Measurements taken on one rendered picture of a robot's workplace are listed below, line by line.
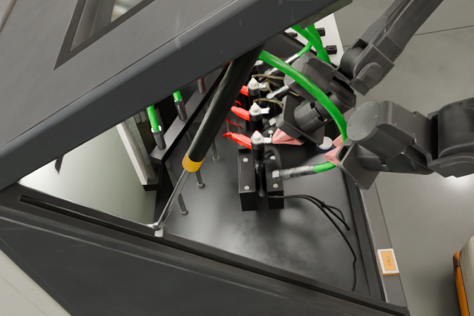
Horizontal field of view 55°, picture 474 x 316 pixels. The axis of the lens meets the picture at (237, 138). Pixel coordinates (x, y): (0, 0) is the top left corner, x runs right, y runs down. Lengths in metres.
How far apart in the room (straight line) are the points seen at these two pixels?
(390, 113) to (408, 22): 0.27
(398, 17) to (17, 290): 0.72
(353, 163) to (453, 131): 0.17
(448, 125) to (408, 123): 0.05
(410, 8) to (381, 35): 0.06
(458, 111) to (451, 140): 0.04
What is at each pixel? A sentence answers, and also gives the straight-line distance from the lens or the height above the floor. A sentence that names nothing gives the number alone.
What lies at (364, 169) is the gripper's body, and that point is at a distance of 0.72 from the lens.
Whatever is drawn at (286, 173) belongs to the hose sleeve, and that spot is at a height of 1.13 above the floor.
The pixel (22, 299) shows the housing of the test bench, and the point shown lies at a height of 1.19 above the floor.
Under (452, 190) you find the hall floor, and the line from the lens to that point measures 2.31.
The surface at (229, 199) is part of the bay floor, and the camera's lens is 1.19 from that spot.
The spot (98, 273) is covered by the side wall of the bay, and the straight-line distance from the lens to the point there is 0.66.
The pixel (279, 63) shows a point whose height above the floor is 1.40.
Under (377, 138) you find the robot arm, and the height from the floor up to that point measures 1.38.
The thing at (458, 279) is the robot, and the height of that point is 0.10.
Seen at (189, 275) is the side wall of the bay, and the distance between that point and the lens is 0.65.
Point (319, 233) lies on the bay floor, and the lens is 1.14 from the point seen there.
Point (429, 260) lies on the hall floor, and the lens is 2.11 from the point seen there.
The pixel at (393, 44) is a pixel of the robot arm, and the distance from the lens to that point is 0.82.
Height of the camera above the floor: 1.84
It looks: 50 degrees down
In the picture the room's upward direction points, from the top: 8 degrees counter-clockwise
